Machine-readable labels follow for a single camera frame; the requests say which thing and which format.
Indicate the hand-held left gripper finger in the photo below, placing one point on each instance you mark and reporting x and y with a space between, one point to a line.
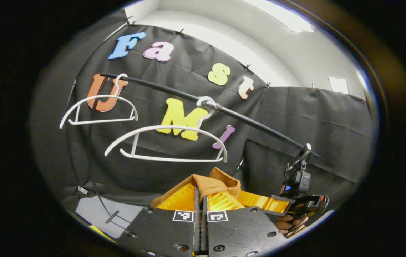
197 228
204 232

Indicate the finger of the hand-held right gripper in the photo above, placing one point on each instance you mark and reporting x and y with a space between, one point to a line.
263 202

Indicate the brown jacket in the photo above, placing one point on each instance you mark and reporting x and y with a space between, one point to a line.
213 184

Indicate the black clothes rack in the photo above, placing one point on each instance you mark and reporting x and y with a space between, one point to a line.
260 128

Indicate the white hanger with taped hook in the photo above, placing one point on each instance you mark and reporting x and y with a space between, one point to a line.
174 159

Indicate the white plastic hanger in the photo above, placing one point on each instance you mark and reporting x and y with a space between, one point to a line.
99 121

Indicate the small ceiling light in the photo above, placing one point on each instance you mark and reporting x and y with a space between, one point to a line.
338 85

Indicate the silver tape wrap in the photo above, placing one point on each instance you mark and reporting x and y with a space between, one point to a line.
206 102

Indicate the small white tag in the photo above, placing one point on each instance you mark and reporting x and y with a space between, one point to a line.
82 190

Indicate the large ceiling light panel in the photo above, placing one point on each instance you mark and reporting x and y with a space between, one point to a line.
281 14

